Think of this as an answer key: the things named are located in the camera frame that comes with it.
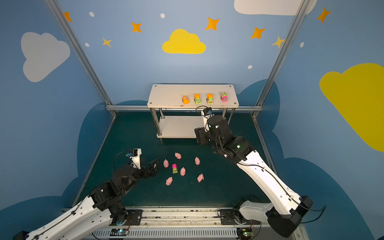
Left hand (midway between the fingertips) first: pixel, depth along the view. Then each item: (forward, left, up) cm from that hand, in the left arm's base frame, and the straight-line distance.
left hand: (155, 160), depth 74 cm
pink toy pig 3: (+9, -22, -17) cm, 29 cm away
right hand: (+9, -24, +15) cm, 30 cm away
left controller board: (-28, +16, -19) cm, 38 cm away
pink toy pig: (+13, -9, -17) cm, 23 cm away
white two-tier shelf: (+32, -2, +15) cm, 36 cm away
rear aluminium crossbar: (+52, +43, -13) cm, 68 cm away
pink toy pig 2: (+7, -2, -17) cm, 18 cm away
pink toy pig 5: (-4, -5, -18) cm, 19 cm away
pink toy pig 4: (+2, -13, -17) cm, 21 cm away
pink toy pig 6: (-2, -24, -17) cm, 29 cm away
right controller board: (-28, -46, -19) cm, 57 cm away
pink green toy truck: (+4, -8, -17) cm, 20 cm away
